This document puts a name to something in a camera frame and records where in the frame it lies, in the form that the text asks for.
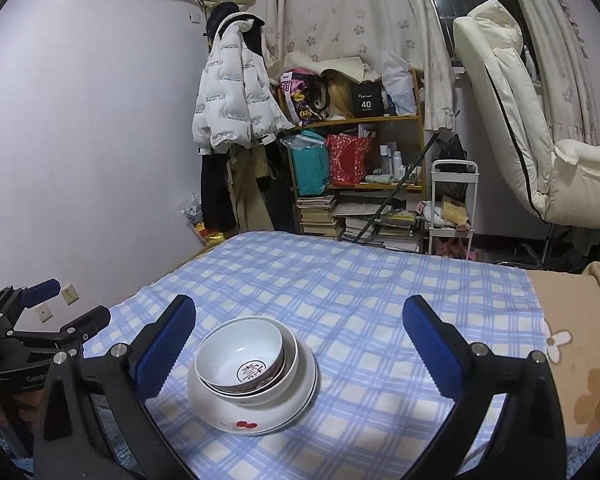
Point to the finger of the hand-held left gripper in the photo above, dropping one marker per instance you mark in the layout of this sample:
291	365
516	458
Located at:
40	291
87	322

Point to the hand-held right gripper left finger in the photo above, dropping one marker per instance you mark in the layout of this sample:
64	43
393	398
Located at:
162	355

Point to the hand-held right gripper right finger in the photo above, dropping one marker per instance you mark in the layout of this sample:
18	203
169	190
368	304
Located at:
432	355

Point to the small red-patterned bowl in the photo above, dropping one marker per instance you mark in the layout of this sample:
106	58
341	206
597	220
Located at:
240	355

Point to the large plain white bowl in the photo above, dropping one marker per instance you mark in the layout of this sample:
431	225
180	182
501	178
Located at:
285	375

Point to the white cherry-print plate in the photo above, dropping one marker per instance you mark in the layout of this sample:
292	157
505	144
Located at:
280	410

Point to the grey-blue fluffy cloth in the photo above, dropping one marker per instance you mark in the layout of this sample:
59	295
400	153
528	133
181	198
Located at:
10	442

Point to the blue plaid cloth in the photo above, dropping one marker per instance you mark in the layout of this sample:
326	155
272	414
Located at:
370	310

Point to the pink toys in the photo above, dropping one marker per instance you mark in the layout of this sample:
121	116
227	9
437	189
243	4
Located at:
457	249

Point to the yellow packet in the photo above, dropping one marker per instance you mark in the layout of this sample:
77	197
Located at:
210	234

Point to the pile of magazines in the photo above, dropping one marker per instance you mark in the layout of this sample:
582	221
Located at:
390	230

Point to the beige paper bag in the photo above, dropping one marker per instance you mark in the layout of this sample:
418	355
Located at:
454	210

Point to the clear printed plastic bag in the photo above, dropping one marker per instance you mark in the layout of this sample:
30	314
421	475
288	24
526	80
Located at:
191	210

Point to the beige floral blanket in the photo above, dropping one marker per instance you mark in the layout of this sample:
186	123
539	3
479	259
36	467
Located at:
580	320

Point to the white trolley cart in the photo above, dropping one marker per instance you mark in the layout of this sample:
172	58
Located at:
432	200

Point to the black pole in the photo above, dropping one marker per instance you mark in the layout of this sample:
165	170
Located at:
395	190

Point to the black hanging coat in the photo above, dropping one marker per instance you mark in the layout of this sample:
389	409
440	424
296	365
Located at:
217	190

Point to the stack of old books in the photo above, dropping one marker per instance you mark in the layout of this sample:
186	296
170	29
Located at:
317	217

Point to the beige hanging coat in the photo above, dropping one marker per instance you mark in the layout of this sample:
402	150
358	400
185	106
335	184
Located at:
250	195

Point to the pale green cloth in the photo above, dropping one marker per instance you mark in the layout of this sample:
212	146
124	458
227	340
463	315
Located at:
380	178

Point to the black hanging garment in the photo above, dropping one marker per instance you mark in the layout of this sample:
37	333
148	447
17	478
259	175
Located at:
282	190

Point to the red patterned bag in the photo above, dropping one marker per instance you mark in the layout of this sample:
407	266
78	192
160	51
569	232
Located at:
347	160

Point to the teal bag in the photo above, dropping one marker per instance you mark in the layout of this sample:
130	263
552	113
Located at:
310	165

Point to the wooden shelf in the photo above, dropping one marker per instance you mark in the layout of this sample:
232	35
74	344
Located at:
365	121

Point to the white padded recliner chair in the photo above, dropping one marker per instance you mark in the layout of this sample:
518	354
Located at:
510	110

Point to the black box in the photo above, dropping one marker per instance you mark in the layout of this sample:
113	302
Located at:
366	100

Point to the white plastic bag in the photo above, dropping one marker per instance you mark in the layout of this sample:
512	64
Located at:
399	87

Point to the white puffer jacket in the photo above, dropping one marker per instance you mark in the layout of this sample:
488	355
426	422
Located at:
235	90

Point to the tan bag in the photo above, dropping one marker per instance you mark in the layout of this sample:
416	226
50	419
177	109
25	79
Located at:
336	95

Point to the pink and black printed bag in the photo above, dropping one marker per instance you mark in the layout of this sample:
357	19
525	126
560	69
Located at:
300	95

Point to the beige foam sheet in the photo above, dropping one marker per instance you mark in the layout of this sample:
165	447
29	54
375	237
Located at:
330	66

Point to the narrow floral curtain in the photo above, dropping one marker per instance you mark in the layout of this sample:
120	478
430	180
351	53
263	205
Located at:
555	50

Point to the black hooded garment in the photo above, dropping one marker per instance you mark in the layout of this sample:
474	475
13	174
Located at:
225	15

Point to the wide floral curtain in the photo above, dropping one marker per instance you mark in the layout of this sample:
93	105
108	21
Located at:
355	10

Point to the white wall outlet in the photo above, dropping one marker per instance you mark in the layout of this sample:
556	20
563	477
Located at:
43	314
70	294

